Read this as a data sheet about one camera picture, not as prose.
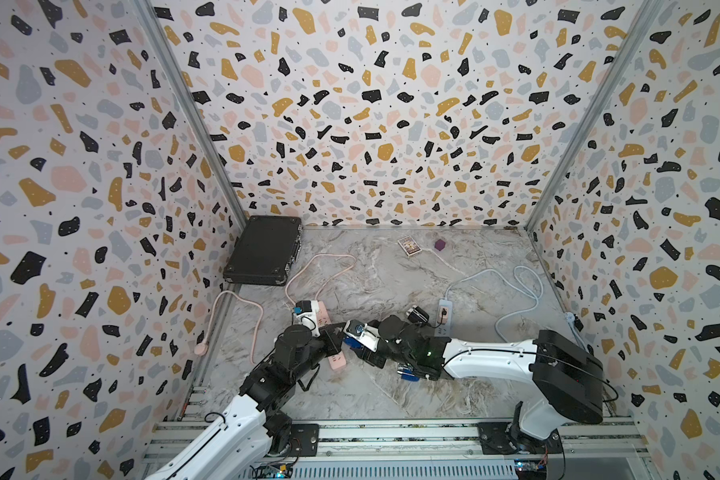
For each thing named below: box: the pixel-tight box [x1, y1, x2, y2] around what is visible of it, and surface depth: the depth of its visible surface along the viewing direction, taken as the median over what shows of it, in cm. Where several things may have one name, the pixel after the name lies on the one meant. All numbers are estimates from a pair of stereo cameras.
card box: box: [397, 235, 423, 257], surface depth 116 cm
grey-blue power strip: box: [435, 299, 453, 337], surface depth 93 cm
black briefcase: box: [223, 216, 303, 286], surface depth 110 cm
